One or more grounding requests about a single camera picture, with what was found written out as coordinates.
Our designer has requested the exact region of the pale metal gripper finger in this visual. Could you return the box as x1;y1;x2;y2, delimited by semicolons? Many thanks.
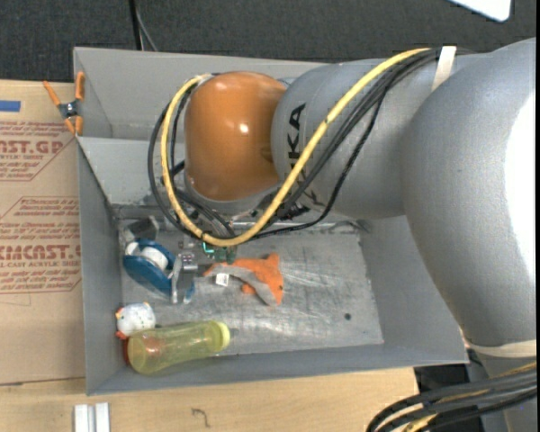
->
169;252;199;305
122;216;160;246

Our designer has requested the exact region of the blue tape dispenser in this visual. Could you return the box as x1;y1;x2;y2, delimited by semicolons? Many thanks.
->
122;238;197;304

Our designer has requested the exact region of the white toy chicken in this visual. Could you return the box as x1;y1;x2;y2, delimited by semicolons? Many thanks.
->
114;301;157;340

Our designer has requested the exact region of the yellow clear plastic bottle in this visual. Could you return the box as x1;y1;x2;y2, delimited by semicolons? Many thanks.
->
126;320;231;376

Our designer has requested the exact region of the orange toy fish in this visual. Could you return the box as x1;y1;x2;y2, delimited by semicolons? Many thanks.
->
202;252;284;308

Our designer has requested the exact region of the brown cardboard board red print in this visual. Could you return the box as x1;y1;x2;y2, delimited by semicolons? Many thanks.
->
0;77;89;387

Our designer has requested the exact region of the grey metal bin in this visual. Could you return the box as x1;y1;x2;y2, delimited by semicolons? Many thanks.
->
73;46;470;397

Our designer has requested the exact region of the black cylinder on white bracket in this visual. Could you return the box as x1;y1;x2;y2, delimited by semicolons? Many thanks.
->
276;201;311;221

